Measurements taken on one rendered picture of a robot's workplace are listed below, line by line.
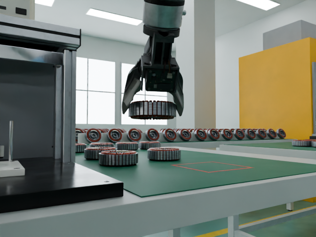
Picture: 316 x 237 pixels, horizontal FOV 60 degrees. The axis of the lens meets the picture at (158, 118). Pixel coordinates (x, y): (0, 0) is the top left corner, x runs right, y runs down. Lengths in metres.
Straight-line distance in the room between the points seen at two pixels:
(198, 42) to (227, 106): 2.90
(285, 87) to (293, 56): 0.39
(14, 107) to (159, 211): 0.57
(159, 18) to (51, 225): 0.37
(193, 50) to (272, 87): 1.35
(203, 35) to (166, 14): 4.18
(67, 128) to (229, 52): 6.71
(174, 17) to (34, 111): 0.52
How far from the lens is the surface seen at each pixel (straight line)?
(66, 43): 0.76
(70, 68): 0.74
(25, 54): 0.73
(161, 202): 0.43
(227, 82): 7.17
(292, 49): 3.93
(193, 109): 4.34
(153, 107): 0.59
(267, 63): 4.10
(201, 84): 4.46
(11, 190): 0.42
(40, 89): 0.88
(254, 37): 6.85
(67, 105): 0.72
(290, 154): 1.56
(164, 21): 0.52
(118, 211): 0.40
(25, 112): 0.87
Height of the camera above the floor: 0.85
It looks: 2 degrees up
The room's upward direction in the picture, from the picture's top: straight up
